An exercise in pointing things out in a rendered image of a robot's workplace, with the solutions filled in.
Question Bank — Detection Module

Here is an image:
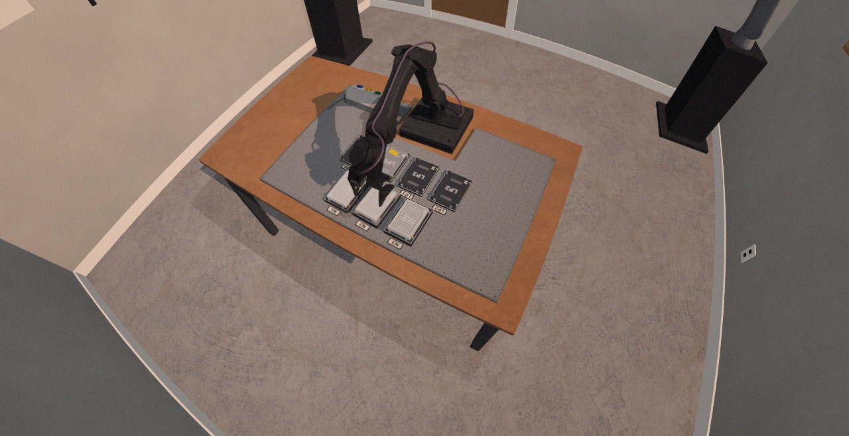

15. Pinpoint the beige button panel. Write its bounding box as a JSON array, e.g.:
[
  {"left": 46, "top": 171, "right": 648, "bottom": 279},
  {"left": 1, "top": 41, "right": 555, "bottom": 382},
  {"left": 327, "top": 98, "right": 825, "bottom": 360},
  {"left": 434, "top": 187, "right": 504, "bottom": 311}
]
[{"left": 328, "top": 85, "right": 382, "bottom": 113}]

